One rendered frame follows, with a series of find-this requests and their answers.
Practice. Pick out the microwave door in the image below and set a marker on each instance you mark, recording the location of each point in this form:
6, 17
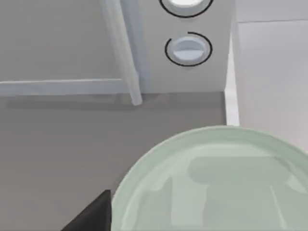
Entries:
60, 43

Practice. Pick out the pale round microwave knob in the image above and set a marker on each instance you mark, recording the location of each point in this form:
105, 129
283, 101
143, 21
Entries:
186, 6
188, 48

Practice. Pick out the pale microwave oven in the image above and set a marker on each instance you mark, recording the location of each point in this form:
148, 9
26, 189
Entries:
154, 48

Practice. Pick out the pale green plate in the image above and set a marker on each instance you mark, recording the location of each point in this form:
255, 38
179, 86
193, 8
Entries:
216, 183

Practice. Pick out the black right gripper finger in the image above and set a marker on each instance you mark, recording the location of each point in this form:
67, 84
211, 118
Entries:
96, 213

